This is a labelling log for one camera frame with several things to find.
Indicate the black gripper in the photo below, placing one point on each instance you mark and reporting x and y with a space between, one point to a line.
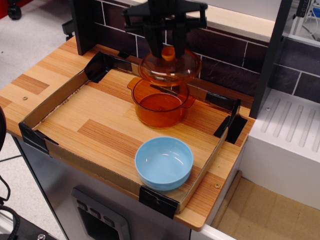
154 16

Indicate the orange glass pot lid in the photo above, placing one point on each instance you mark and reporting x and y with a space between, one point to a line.
169 70

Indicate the orange glass pot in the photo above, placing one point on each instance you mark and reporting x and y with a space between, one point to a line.
159 106

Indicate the cardboard fence with black tape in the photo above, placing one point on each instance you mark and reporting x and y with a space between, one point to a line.
91 122

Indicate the light wooden shelf board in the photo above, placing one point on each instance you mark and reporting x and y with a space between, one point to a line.
218 19

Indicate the light blue bowl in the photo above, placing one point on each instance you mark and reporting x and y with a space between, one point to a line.
164 163

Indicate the white toy sink drainboard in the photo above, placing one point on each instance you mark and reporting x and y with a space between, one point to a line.
282 151

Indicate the grey oven control panel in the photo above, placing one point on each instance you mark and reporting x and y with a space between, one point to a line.
99 221

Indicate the dark grey left shelf post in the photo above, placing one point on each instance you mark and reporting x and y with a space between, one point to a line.
84 25

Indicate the dark grey shelf post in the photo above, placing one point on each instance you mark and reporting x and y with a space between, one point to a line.
84 25
275 40

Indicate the dark grey right shelf post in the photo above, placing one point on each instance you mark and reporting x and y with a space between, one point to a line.
275 40

